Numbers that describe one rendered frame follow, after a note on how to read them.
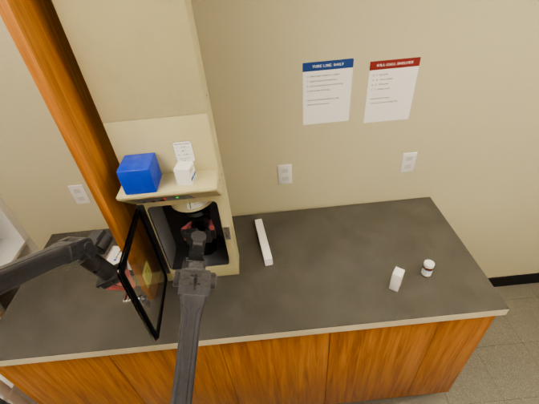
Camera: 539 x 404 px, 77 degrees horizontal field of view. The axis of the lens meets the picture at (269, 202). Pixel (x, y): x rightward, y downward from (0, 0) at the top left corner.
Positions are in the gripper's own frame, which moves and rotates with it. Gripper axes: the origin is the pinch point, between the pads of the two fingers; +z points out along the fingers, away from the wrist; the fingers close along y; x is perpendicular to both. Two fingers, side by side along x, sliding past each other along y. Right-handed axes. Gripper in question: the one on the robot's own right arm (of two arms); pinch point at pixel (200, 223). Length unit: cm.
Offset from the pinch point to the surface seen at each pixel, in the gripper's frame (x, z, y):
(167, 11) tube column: -82, -9, -9
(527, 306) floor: 117, 11, -200
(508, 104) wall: -25, 33, -145
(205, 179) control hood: -34.0, -16.0, -10.0
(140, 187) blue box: -36.8, -20.8, 9.4
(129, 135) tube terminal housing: -49, -10, 11
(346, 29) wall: -63, 34, -67
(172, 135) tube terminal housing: -47.8, -9.8, -1.7
